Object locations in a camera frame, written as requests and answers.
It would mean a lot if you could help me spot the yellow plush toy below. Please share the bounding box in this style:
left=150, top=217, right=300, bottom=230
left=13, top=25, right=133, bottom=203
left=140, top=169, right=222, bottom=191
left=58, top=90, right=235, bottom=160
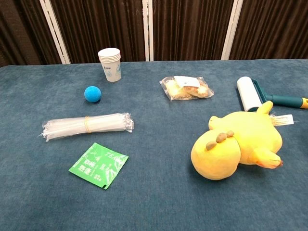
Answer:
left=191, top=101, right=295, bottom=181

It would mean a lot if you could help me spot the bagged bread pastry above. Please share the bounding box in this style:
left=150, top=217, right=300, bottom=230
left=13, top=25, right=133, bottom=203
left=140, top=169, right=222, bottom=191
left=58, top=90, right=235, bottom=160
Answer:
left=159, top=76, right=215, bottom=102

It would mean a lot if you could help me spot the blue foam ball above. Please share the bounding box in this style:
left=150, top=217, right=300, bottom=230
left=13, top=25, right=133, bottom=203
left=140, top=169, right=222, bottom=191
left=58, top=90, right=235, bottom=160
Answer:
left=84, top=85, right=102, bottom=103

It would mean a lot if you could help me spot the stack of white paper cups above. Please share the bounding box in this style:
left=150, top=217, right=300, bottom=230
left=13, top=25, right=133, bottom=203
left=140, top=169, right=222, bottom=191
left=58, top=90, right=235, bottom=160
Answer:
left=98, top=48, right=121, bottom=83

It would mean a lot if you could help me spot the green tea sachet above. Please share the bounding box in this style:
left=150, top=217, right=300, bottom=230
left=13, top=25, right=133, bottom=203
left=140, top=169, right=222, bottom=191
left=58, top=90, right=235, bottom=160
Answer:
left=68, top=142, right=129, bottom=190

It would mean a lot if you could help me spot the bundle of wrapped plastic straws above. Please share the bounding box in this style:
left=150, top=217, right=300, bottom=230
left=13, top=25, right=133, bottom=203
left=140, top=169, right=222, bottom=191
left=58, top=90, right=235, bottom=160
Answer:
left=38, top=112, right=135, bottom=141

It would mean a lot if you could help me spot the blue velvet tablecloth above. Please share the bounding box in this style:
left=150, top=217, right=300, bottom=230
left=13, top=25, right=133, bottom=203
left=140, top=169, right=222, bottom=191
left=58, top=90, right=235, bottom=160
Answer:
left=0, top=58, right=308, bottom=231

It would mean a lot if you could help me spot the dark brown pleated curtain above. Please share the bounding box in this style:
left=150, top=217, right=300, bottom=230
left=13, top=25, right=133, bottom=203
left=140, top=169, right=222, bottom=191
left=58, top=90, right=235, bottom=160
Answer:
left=0, top=0, right=308, bottom=68

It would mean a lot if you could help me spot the white screen frame post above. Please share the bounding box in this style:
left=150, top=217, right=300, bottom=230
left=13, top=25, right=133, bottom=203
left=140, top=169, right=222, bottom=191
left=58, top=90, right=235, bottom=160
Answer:
left=39, top=0, right=71, bottom=64
left=142, top=0, right=154, bottom=62
left=220, top=0, right=244, bottom=61

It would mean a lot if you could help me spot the white lint roller green handle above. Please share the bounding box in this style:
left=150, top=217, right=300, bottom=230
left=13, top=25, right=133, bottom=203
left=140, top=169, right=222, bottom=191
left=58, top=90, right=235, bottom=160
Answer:
left=236, top=76, right=308, bottom=113

